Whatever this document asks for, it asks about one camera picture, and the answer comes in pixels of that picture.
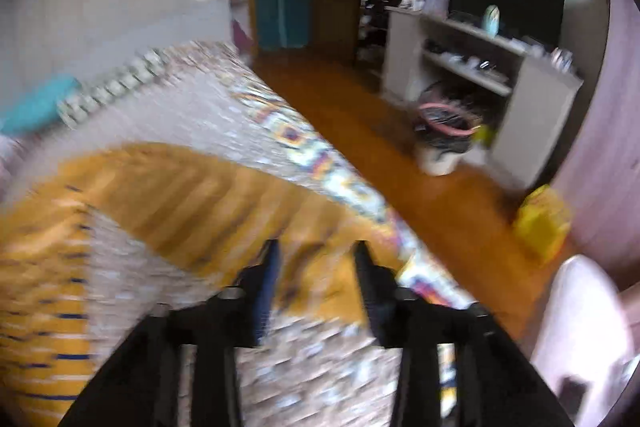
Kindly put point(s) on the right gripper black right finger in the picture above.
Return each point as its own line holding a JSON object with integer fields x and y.
{"x": 393, "y": 311}

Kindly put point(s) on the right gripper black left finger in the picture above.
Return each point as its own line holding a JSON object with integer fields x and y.
{"x": 245, "y": 306}

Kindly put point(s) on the yellow striped knit sweater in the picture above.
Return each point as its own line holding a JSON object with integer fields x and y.
{"x": 205, "y": 215}

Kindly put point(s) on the beige quilted bed cover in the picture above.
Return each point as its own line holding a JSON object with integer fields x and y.
{"x": 310, "y": 371}

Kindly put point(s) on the yellow bag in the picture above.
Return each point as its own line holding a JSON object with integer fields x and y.
{"x": 543, "y": 222}

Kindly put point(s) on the white waste bin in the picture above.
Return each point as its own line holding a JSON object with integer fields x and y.
{"x": 444, "y": 134}

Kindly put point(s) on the white chair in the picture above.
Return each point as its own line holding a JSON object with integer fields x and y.
{"x": 582, "y": 345}

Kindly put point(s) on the white tv cabinet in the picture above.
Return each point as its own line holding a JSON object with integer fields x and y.
{"x": 533, "y": 98}

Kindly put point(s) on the green patterned bolster pillow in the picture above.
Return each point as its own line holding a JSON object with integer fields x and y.
{"x": 78, "y": 106}

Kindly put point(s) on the teal cushion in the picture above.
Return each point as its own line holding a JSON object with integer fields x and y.
{"x": 39, "y": 108}

